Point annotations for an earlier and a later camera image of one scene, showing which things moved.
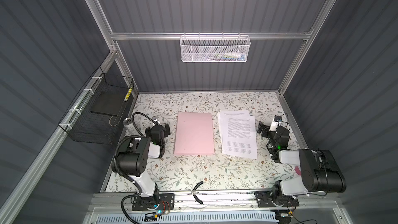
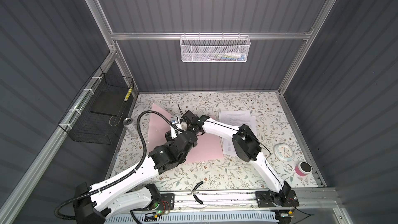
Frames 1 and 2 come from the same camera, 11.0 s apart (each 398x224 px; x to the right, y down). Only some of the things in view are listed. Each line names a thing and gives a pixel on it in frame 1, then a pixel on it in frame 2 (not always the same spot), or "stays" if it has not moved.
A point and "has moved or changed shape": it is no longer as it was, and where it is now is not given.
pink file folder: [194, 134] has moved or changed shape
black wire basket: [93, 117] stays
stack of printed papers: [237, 133] stays
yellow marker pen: [126, 98] stays
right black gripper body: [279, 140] -> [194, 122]
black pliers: [193, 192] stays
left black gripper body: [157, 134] -> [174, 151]
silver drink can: [128, 124] stays
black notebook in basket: [109, 102] stays
